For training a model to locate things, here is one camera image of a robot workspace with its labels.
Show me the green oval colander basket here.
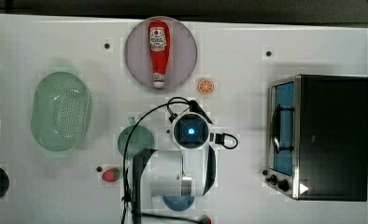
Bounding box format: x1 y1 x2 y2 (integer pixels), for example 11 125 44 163
31 72 92 152

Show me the black toaster oven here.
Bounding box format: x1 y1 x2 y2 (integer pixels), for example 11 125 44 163
263 75 368 202

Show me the red ketchup bottle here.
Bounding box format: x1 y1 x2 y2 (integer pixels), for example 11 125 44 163
148 20 171 89

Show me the grey round plate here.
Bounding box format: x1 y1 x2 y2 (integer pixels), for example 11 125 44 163
124 16 198 91

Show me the red strawberry toy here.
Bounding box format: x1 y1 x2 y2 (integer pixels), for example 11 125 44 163
102 167 120 183

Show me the orange slice toy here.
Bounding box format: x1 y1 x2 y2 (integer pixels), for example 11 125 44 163
198 78 215 94

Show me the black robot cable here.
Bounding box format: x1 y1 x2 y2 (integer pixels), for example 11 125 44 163
120 96 240 224

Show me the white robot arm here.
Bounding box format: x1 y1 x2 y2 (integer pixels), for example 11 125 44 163
142 112 223 197

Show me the blue bowl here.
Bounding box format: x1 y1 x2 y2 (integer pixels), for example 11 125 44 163
163 195 194 212

